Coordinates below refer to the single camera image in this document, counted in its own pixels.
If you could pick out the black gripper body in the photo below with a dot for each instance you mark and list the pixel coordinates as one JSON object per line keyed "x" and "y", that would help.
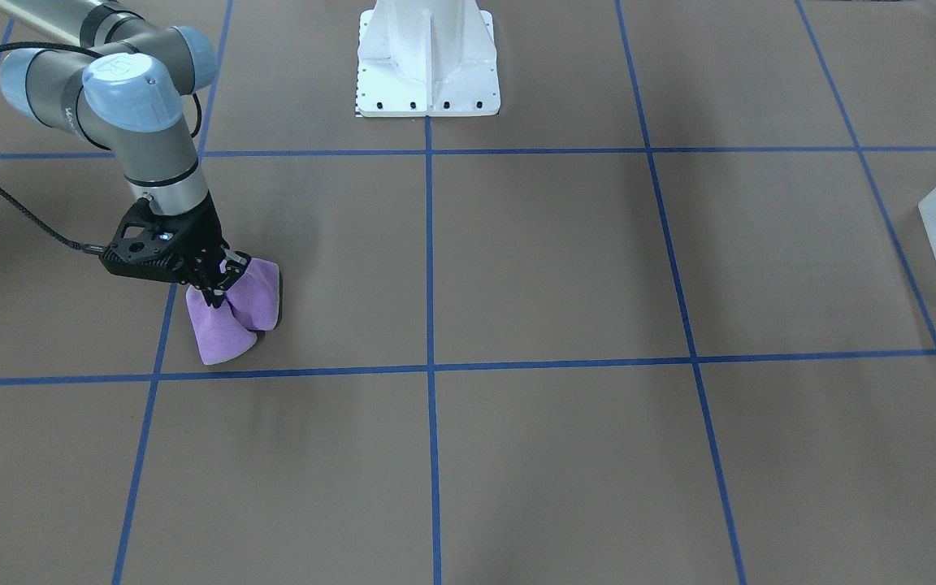
{"x": 201, "y": 230}

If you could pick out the purple cloth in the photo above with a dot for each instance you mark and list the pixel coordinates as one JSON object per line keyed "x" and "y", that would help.
{"x": 249, "y": 307}

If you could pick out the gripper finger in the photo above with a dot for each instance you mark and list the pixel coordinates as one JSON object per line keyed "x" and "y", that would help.
{"x": 234, "y": 266}
{"x": 211, "y": 277}

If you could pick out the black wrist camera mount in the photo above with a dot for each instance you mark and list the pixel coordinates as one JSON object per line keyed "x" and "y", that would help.
{"x": 149, "y": 246}

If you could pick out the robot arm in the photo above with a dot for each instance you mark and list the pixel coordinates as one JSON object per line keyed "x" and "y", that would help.
{"x": 118, "y": 83}

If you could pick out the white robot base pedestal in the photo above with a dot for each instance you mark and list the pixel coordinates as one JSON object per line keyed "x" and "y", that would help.
{"x": 426, "y": 58}

